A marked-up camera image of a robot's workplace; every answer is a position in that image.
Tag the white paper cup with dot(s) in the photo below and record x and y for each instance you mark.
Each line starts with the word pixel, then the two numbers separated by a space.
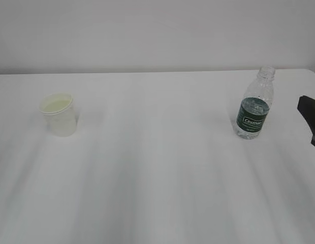
pixel 59 114

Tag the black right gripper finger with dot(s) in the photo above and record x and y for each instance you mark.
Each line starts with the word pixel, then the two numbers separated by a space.
pixel 306 107

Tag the clear green-label water bottle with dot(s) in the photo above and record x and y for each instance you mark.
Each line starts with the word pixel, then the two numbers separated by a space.
pixel 255 104

